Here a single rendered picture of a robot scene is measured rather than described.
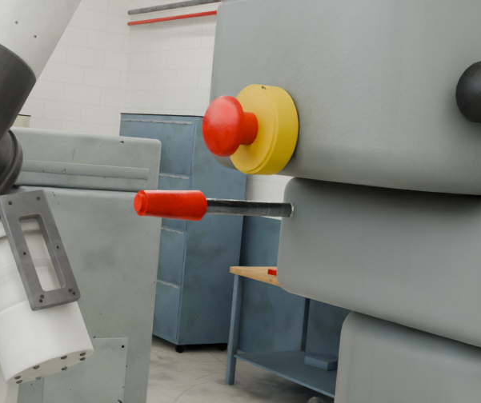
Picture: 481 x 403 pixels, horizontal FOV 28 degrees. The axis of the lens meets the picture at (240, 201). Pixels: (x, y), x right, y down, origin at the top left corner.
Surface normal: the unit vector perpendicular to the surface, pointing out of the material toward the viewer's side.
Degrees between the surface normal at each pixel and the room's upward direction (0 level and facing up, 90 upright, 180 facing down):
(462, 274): 90
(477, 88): 90
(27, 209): 60
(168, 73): 90
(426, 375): 90
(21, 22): 82
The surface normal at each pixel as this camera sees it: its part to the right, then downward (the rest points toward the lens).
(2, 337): -0.62, 0.04
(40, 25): 0.62, -0.05
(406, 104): -0.29, 0.03
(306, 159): -0.78, 0.41
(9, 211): 0.52, -0.42
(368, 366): -0.83, -0.04
